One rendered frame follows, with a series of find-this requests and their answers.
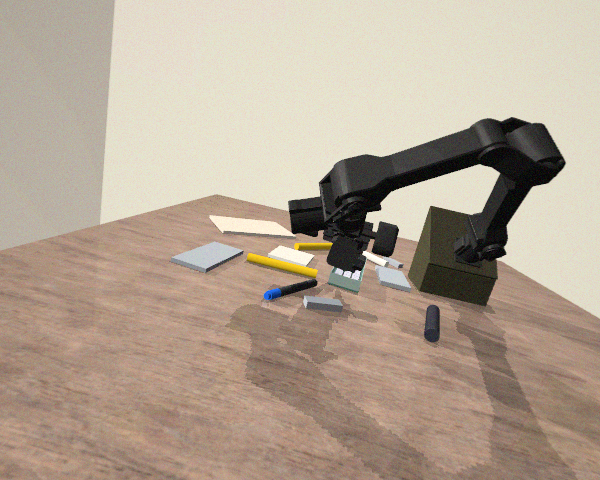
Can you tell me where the cream square sheet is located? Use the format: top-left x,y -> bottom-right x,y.
268,246 -> 314,267

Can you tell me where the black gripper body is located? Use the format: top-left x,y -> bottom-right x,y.
323,221 -> 399,257

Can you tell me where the black marker with blue cap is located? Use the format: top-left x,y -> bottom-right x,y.
264,279 -> 318,300

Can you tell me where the cream sheet of paper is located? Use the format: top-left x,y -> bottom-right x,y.
209,215 -> 296,239

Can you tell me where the dark grey cylinder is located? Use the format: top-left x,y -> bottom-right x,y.
424,305 -> 440,342

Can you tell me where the cream cylinder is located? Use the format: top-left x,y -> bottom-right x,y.
363,251 -> 389,268

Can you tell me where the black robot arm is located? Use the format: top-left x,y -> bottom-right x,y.
288,117 -> 566,273

